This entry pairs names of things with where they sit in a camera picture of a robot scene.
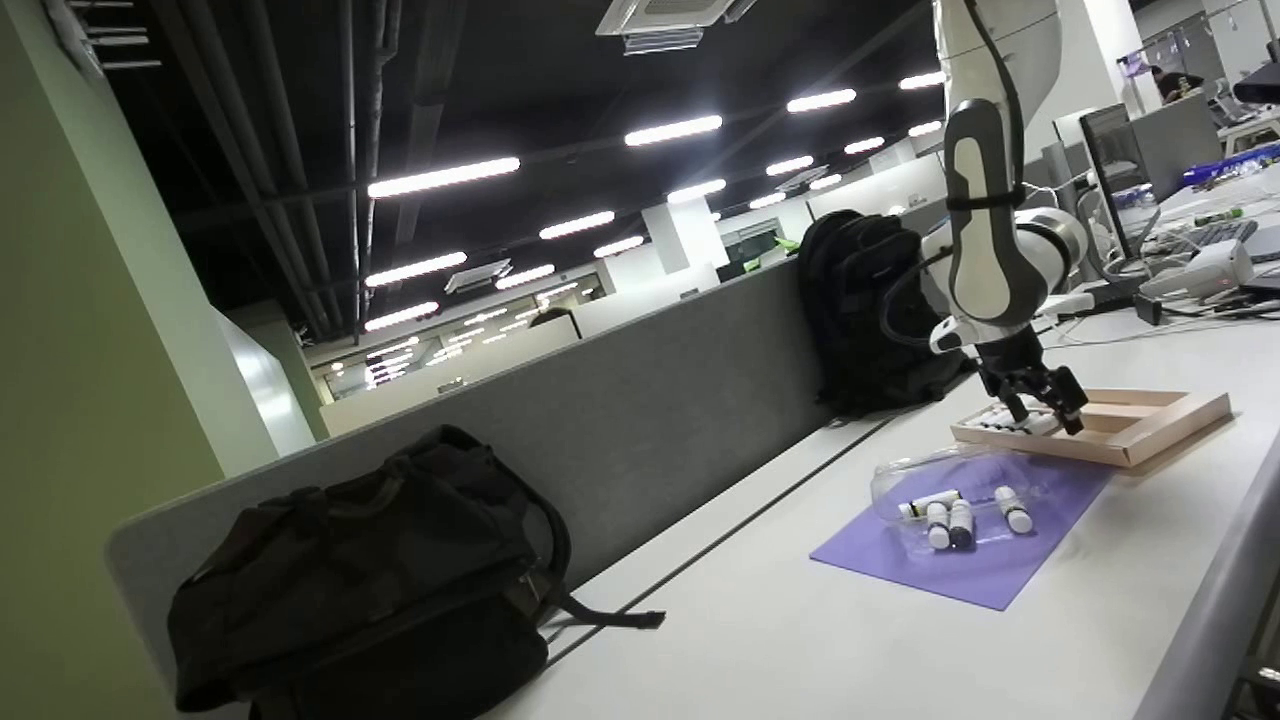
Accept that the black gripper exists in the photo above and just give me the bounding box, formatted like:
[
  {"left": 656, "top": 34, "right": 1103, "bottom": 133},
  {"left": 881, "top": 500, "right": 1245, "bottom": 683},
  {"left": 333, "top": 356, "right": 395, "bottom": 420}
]
[{"left": 978, "top": 326, "right": 1091, "bottom": 435}]

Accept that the light wooden tray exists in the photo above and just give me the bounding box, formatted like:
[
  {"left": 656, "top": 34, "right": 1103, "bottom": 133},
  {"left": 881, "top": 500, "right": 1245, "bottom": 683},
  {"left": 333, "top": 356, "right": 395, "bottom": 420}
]
[{"left": 947, "top": 383, "right": 1235, "bottom": 473}]

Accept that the clear plastic clamshell container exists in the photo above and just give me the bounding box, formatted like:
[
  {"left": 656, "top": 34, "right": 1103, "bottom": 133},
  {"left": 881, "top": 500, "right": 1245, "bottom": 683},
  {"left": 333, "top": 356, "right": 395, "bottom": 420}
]
[{"left": 865, "top": 446, "right": 1071, "bottom": 556}]

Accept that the purple mat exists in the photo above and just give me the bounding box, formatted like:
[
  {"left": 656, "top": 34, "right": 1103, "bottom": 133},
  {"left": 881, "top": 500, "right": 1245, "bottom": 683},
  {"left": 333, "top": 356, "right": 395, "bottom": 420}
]
[{"left": 809, "top": 446, "right": 1117, "bottom": 618}]

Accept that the black backpack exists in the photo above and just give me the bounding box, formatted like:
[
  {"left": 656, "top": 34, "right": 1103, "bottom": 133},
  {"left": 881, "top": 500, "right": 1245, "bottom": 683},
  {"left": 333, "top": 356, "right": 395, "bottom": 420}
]
[
  {"left": 793, "top": 210, "right": 978, "bottom": 415},
  {"left": 165, "top": 420, "right": 674, "bottom": 720}
]

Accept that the computer monitor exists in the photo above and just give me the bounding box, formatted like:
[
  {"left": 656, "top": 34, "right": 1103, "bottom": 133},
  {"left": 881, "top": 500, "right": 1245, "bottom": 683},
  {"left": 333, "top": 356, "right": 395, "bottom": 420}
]
[{"left": 1078, "top": 102, "right": 1160, "bottom": 264}]

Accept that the grey office divider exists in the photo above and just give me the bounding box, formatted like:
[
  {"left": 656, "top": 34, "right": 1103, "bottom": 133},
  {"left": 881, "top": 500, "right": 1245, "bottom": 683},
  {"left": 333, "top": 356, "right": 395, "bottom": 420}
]
[{"left": 1131, "top": 90, "right": 1230, "bottom": 203}]

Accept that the grey desk partition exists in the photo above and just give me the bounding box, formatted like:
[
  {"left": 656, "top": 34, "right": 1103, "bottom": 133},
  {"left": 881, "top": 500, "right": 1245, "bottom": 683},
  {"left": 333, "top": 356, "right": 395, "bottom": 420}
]
[{"left": 104, "top": 258, "right": 855, "bottom": 695}]

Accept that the ceiling air conditioner unit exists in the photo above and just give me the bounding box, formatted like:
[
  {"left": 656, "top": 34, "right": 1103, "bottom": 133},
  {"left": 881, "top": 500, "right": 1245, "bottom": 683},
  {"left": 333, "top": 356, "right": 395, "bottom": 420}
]
[{"left": 591, "top": 0, "right": 764, "bottom": 61}]

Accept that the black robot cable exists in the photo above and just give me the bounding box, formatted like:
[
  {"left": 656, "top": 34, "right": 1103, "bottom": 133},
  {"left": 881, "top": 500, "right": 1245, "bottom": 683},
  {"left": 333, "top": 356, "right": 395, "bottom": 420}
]
[{"left": 878, "top": 245, "right": 974, "bottom": 356}]

